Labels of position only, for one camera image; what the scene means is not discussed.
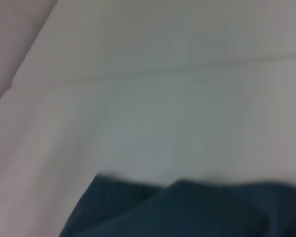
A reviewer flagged teal shirt with FREE print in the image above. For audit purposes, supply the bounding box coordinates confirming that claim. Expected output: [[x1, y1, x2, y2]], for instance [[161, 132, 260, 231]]
[[58, 174, 296, 237]]

